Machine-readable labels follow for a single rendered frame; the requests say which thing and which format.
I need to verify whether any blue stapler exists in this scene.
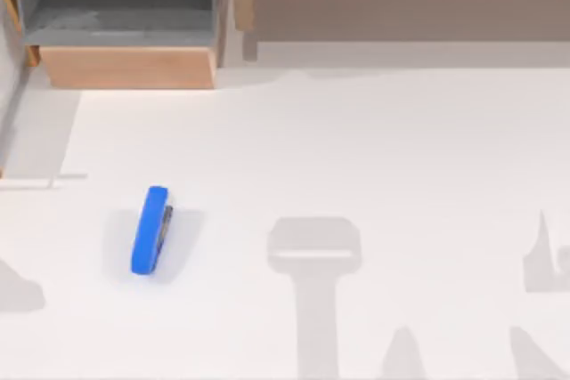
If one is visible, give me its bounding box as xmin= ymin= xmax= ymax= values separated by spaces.
xmin=129 ymin=185 xmax=175 ymax=277

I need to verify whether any wooden cupboard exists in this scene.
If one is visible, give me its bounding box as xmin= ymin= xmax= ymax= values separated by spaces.
xmin=0 ymin=0 xmax=570 ymax=63

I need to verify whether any grey pulled-out drawer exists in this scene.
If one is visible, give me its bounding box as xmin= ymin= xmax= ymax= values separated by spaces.
xmin=12 ymin=0 xmax=228 ymax=69

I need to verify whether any pale wooden drawer front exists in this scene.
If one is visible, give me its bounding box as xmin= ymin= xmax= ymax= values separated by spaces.
xmin=38 ymin=44 xmax=216 ymax=90

